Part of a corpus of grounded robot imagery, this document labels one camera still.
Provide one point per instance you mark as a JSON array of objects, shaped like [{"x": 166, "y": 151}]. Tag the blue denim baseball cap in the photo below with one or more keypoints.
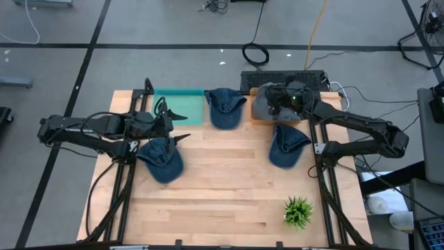
[
  {"x": 288, "y": 146},
  {"x": 225, "y": 111},
  {"x": 163, "y": 165}
]

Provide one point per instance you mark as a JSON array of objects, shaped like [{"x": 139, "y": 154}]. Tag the white roll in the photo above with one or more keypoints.
[
  {"x": 402, "y": 221},
  {"x": 378, "y": 205}
]

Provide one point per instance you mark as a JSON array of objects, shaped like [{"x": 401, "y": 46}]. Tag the green plant in white pot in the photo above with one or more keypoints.
[{"x": 297, "y": 212}]

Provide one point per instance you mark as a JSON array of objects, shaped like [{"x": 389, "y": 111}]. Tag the black floor fan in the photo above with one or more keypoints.
[{"x": 433, "y": 17}]

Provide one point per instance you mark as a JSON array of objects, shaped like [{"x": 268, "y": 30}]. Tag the black device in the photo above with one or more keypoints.
[{"x": 437, "y": 104}]

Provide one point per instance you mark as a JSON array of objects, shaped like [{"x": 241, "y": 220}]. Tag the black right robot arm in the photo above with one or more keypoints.
[{"x": 364, "y": 128}]

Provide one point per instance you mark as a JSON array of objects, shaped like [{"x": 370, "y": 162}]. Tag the dark grey cloth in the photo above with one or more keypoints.
[{"x": 291, "y": 117}]

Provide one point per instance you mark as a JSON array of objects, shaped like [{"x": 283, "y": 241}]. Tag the black aluminium rail frame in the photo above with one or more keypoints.
[{"x": 138, "y": 93}]

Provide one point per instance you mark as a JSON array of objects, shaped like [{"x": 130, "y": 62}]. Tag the black beam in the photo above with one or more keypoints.
[{"x": 392, "y": 178}]

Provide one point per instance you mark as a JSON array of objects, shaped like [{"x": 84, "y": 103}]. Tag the grey side table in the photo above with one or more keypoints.
[{"x": 430, "y": 146}]

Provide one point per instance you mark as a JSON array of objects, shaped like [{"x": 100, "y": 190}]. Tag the grey stand foot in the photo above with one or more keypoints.
[
  {"x": 43, "y": 2},
  {"x": 15, "y": 82}
]

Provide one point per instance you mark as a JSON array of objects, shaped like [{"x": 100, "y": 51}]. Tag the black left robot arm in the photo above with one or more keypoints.
[{"x": 86, "y": 126}]

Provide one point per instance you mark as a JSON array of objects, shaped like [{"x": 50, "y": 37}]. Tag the orange plastic bin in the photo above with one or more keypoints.
[{"x": 254, "y": 93}]

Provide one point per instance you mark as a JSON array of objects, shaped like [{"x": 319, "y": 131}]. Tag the teal plastic bin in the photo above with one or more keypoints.
[{"x": 187, "y": 107}]

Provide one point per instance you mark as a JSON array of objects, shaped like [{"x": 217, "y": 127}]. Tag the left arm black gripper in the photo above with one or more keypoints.
[{"x": 152, "y": 125}]

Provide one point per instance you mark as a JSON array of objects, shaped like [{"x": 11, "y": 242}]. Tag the black object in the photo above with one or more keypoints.
[{"x": 5, "y": 116}]

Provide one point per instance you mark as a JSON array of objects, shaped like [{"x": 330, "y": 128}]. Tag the black perforated computer case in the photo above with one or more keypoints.
[{"x": 263, "y": 78}]

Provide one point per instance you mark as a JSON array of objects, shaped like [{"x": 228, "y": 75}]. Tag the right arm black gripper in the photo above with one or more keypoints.
[{"x": 281, "y": 100}]

